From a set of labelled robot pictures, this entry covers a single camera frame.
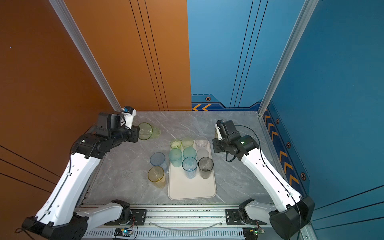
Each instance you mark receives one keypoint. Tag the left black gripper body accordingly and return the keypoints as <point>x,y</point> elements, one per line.
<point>132,135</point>

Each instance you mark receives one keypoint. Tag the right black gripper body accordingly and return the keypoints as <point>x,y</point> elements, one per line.
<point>220,145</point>

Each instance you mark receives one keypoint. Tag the tall green clear cup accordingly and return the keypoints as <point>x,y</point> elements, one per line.
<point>148,131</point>

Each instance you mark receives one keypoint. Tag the dark smoke grey cup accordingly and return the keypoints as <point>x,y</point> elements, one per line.
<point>206,166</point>

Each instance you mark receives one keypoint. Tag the teal cup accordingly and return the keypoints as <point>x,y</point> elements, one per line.
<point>189,153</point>
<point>176,157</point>

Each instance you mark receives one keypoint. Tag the green dotted textured cup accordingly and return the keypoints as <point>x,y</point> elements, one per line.
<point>187,142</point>

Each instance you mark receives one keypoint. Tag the tall grey-blue cup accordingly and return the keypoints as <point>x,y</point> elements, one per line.
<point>190,165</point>

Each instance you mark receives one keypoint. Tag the small green clear glass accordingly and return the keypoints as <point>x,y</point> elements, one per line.
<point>176,144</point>

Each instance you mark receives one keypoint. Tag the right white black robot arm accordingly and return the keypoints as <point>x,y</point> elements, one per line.
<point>289,212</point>

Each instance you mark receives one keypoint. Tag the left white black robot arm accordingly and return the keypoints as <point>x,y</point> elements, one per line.
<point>57,219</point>

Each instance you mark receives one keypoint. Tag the white rectangular plastic tray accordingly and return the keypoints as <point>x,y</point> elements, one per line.
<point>182,188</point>

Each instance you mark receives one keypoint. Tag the tall blue clear cup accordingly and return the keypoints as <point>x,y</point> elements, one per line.
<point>159,160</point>

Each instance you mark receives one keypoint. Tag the yellow cup left front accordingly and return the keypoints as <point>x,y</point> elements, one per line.
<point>156,175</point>

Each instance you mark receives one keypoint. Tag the right green circuit board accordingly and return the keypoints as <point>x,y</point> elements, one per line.
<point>252,233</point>

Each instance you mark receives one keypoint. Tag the green circuit board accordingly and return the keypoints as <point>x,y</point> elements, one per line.
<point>123,233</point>
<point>252,233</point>

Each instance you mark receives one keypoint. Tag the left green circuit board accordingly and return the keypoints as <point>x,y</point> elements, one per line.
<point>123,233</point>

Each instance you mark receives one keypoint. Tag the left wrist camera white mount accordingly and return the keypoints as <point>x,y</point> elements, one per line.
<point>116,120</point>

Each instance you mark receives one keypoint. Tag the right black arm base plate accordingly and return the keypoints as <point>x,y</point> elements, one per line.
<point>237,217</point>

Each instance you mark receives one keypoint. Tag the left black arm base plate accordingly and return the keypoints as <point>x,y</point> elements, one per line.
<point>138,218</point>

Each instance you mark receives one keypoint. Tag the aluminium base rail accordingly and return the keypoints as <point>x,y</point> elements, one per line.
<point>181,222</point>

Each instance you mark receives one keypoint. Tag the left aluminium corner post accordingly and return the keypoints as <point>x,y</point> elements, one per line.
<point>77,37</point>

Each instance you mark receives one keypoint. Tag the aluminium corner post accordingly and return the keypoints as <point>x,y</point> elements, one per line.
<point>77,37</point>
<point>295,36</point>

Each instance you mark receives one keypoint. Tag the right aluminium corner post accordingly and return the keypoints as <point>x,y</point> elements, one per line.
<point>295,36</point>

